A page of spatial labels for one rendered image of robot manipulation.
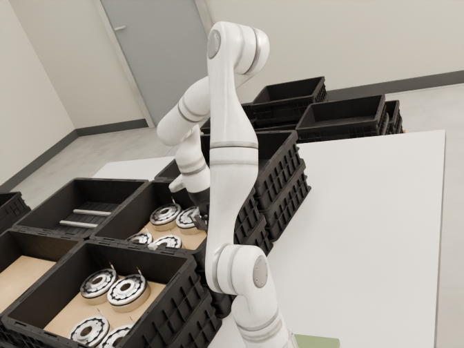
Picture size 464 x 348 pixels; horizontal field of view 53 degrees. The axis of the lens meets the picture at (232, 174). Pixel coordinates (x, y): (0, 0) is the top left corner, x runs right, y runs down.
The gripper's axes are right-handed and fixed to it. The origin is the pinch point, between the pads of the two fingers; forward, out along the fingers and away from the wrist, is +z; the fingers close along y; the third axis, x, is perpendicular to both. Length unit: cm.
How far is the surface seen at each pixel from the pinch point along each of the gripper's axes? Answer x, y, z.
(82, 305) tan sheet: 23.0, -33.5, 2.8
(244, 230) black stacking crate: -8.7, 0.8, 0.7
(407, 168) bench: -35, 56, 15
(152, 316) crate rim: -10.1, -36.2, -6.1
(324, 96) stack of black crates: 44, 166, 35
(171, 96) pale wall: 242, 239, 55
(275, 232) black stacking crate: -7.7, 14.3, 12.2
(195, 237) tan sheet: 6.6, -2.9, 2.5
